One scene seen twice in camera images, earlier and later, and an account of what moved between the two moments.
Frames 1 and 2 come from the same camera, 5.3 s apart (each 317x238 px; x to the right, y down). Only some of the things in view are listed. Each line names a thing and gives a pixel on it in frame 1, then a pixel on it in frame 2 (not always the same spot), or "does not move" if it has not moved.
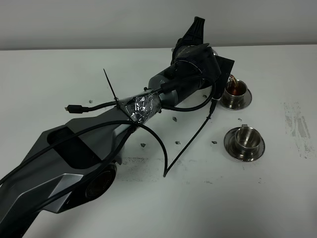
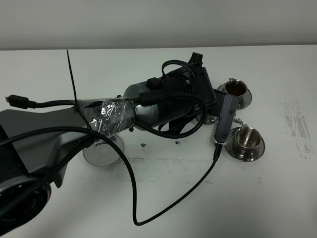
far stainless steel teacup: [235, 94] does not move
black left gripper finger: [194, 35] -> [196, 59]
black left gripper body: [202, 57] -> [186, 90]
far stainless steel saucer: [247, 100] does not move
